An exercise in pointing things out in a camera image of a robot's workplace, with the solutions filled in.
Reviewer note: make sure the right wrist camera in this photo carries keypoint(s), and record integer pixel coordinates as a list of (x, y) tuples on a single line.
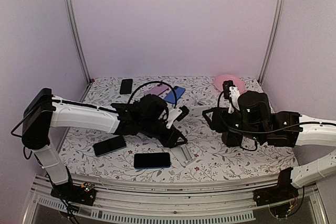
[(231, 93)]

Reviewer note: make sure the floral patterned table mat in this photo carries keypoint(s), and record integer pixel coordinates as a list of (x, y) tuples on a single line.
[(213, 160)]

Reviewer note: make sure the blue phone face down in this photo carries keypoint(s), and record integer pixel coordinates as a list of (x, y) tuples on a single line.
[(173, 96)]

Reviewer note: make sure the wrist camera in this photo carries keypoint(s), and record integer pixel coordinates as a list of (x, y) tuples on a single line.
[(231, 93), (176, 114)]

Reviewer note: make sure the left aluminium frame post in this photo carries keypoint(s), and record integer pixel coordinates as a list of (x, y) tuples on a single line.
[(76, 38)]

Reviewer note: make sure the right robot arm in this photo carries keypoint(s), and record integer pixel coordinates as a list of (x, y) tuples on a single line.
[(290, 129)]

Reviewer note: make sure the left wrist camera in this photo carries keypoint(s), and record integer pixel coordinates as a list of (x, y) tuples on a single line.
[(176, 114)]

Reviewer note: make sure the pink plastic plate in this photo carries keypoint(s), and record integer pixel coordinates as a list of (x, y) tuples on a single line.
[(218, 82)]

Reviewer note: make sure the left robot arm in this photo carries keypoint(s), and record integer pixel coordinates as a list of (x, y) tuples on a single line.
[(46, 111)]

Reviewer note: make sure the pink phone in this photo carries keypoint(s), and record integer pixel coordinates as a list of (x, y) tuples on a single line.
[(158, 89)]

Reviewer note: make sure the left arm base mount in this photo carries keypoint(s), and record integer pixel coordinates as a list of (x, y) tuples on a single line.
[(84, 194)]

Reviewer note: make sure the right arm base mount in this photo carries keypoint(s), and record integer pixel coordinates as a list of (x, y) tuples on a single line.
[(283, 190)]

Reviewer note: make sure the white grey folding stand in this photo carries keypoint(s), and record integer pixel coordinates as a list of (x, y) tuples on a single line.
[(183, 155)]

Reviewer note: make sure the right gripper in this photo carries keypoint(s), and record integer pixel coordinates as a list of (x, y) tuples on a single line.
[(218, 124)]

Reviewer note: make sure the black phone teal edge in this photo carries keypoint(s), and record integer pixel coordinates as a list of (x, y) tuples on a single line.
[(108, 146)]

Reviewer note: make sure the small black phone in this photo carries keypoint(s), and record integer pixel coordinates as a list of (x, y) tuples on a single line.
[(126, 86)]

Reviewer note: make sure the black phone blue edge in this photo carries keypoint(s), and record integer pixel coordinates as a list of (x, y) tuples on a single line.
[(152, 160)]

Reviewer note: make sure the front aluminium rail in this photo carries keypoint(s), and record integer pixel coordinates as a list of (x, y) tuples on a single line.
[(121, 201)]

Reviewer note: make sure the white flat folding stand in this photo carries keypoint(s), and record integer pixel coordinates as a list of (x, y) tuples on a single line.
[(197, 107)]

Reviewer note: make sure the aluminium frame post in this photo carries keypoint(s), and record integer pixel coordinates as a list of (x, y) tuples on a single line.
[(271, 41), (76, 38)]

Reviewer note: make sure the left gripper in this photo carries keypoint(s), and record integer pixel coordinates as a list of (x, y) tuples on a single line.
[(169, 141)]

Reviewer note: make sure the right aluminium frame post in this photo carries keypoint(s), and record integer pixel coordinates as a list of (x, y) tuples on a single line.
[(271, 41)]

